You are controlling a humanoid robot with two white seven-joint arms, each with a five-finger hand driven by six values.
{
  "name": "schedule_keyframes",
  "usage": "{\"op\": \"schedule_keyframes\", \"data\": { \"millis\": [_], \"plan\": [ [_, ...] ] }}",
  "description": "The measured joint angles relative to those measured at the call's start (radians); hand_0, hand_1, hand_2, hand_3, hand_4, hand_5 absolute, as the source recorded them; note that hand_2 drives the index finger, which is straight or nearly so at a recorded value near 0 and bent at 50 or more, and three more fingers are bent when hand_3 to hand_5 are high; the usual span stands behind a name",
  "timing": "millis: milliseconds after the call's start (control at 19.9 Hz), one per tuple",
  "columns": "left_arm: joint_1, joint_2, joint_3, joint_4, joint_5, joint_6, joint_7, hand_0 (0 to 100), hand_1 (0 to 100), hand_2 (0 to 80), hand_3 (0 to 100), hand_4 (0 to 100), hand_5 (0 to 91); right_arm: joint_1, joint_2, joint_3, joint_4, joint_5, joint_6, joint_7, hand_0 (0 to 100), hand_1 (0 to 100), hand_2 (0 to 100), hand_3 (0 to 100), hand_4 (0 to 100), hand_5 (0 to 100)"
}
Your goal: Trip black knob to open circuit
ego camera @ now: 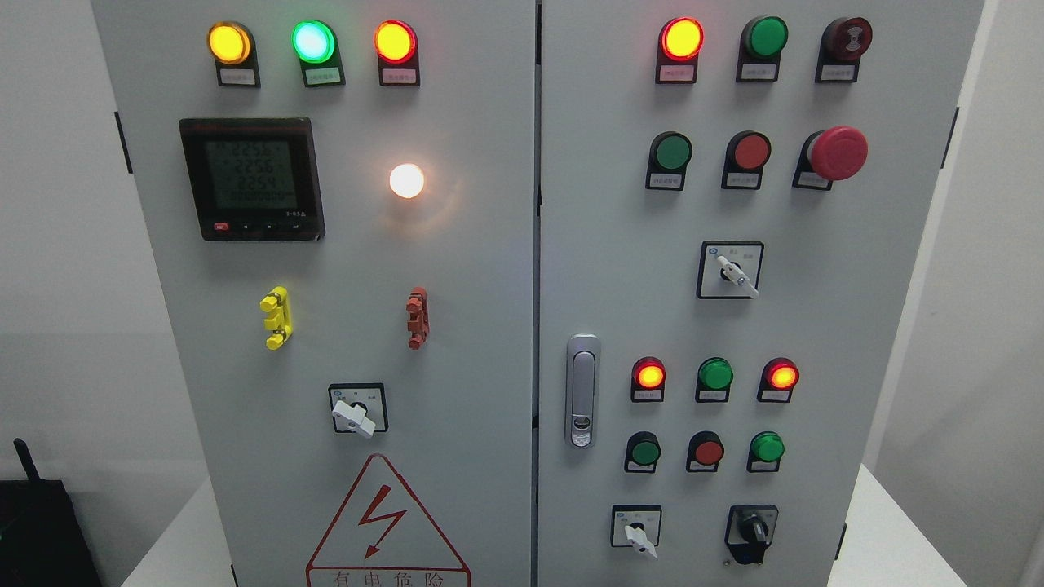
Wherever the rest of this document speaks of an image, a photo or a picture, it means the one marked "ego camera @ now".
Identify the black rotary knob switch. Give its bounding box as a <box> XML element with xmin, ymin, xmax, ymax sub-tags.
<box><xmin>723</xmin><ymin>504</ymin><xmax>779</xmax><ymax>565</ymax></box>

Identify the red terminal clip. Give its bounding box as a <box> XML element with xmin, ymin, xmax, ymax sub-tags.
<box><xmin>405</xmin><ymin>286</ymin><xmax>430</xmax><ymax>350</ymax></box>

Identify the grey electrical control cabinet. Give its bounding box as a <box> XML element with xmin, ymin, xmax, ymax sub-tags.
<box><xmin>92</xmin><ymin>1</ymin><xmax>984</xmax><ymax>586</ymax></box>

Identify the red lit lamp lower left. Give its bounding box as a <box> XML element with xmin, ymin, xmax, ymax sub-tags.
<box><xmin>630</xmin><ymin>356</ymin><xmax>666</xmax><ymax>404</ymax></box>

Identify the red lit lamp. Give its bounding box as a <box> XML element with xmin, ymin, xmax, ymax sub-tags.
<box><xmin>655</xmin><ymin>16</ymin><xmax>705</xmax><ymax>85</ymax></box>
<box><xmin>630</xmin><ymin>356</ymin><xmax>666</xmax><ymax>404</ymax></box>

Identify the white lit round lamp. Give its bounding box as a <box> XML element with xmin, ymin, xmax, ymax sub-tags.
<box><xmin>388</xmin><ymin>163</ymin><xmax>426</xmax><ymax>198</ymax></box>

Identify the green push button lower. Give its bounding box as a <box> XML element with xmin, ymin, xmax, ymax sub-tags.
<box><xmin>624</xmin><ymin>430</ymin><xmax>662</xmax><ymax>474</ymax></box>

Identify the green push button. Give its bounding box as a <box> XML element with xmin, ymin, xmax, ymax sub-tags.
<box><xmin>644</xmin><ymin>131</ymin><xmax>692</xmax><ymax>191</ymax></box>
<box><xmin>624</xmin><ymin>430</ymin><xmax>662</xmax><ymax>474</ymax></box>

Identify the green push button upper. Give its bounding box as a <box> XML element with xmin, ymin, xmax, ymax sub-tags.
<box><xmin>644</xmin><ymin>131</ymin><xmax>692</xmax><ymax>191</ymax></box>

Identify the green lamp lower middle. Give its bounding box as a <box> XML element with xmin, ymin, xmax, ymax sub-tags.
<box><xmin>694</xmin><ymin>357</ymin><xmax>734</xmax><ymax>404</ymax></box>

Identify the red push button lower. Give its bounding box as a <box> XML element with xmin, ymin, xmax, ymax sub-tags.
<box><xmin>685</xmin><ymin>430</ymin><xmax>723</xmax><ymax>473</ymax></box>

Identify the red push button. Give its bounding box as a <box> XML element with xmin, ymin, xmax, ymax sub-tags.
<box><xmin>721</xmin><ymin>130</ymin><xmax>772</xmax><ymax>190</ymax></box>
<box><xmin>685</xmin><ymin>430</ymin><xmax>723</xmax><ymax>473</ymax></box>

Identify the yellow terminal clip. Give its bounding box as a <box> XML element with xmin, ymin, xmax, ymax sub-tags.
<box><xmin>259</xmin><ymin>286</ymin><xmax>294</xmax><ymax>351</ymax></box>

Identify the red push button upper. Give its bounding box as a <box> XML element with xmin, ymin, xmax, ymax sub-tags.
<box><xmin>721</xmin><ymin>130</ymin><xmax>772</xmax><ymax>190</ymax></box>

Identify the red lamp lower right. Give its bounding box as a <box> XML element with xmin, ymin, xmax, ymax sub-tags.
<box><xmin>757</xmin><ymin>357</ymin><xmax>799</xmax><ymax>404</ymax></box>

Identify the red high voltage warning sticker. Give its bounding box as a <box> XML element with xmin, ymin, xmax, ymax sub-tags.
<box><xmin>306</xmin><ymin>454</ymin><xmax>472</xmax><ymax>586</ymax></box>

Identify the red lit lamp left door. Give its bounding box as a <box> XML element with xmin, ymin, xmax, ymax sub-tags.
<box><xmin>374</xmin><ymin>20</ymin><xmax>421</xmax><ymax>86</ymax></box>

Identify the green lamp bottom right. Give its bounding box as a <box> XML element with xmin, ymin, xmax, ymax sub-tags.
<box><xmin>746</xmin><ymin>430</ymin><xmax>786</xmax><ymax>473</ymax></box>

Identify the black digital power meter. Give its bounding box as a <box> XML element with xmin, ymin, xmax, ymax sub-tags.
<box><xmin>179</xmin><ymin>117</ymin><xmax>325</xmax><ymax>241</ymax></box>

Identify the red lit lamp right top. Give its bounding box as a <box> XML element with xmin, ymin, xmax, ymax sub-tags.
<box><xmin>655</xmin><ymin>16</ymin><xmax>705</xmax><ymax>85</ymax></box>

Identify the green lit indicator lamp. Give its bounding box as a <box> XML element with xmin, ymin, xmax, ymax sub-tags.
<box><xmin>291</xmin><ymin>20</ymin><xmax>346</xmax><ymax>88</ymax></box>

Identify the red emergency stop mushroom button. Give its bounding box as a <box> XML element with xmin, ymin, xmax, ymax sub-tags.
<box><xmin>793</xmin><ymin>126</ymin><xmax>869</xmax><ymax>191</ymax></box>

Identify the green lamp right top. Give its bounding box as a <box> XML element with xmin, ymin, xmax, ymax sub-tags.
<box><xmin>736</xmin><ymin>15</ymin><xmax>788</xmax><ymax>83</ymax></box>

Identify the yellow indicator lamp top left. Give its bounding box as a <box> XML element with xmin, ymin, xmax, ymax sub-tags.
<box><xmin>206</xmin><ymin>21</ymin><xmax>261</xmax><ymax>88</ymax></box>

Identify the dark red buzzer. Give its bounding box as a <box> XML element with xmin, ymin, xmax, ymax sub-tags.
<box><xmin>814</xmin><ymin>16</ymin><xmax>873</xmax><ymax>83</ymax></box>

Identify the black box with antenna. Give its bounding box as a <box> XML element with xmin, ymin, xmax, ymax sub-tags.
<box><xmin>1</xmin><ymin>439</ymin><xmax>102</xmax><ymax>586</ymax></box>

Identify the silver door latch handle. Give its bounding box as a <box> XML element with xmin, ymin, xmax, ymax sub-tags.
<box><xmin>564</xmin><ymin>333</ymin><xmax>601</xmax><ymax>448</ymax></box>

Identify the white selector switch left door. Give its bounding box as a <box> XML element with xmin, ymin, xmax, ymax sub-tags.
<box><xmin>328</xmin><ymin>382</ymin><xmax>389</xmax><ymax>439</ymax></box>

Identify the white selector switch upper right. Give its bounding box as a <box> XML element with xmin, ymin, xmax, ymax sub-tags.
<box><xmin>697</xmin><ymin>241</ymin><xmax>765</xmax><ymax>298</ymax></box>

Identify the white selector switch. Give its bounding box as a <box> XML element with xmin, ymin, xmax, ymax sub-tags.
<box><xmin>610</xmin><ymin>504</ymin><xmax>662</xmax><ymax>560</ymax></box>
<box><xmin>697</xmin><ymin>241</ymin><xmax>765</xmax><ymax>298</ymax></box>

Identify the white selector switch bottom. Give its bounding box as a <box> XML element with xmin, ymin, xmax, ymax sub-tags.
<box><xmin>610</xmin><ymin>504</ymin><xmax>662</xmax><ymax>560</ymax></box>

